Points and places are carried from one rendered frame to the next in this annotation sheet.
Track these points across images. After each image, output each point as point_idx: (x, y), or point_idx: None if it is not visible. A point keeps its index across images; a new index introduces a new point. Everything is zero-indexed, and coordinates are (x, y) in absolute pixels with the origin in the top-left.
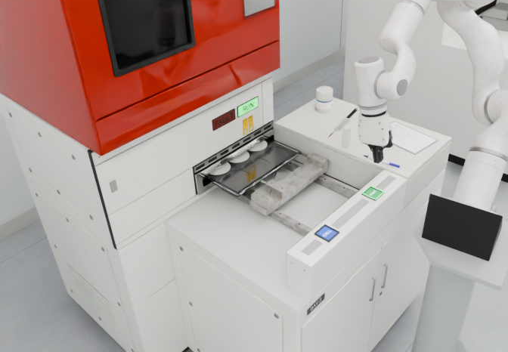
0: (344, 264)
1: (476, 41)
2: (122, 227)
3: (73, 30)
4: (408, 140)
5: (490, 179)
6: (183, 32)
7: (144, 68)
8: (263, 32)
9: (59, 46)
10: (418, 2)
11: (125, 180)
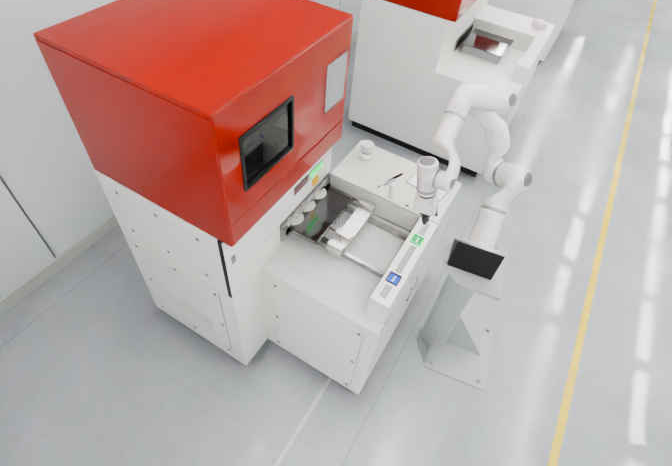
0: (401, 293)
1: (494, 134)
2: (236, 283)
3: (223, 172)
4: None
5: (496, 229)
6: (286, 140)
7: (262, 177)
8: (334, 118)
9: (203, 177)
10: (462, 114)
11: (240, 252)
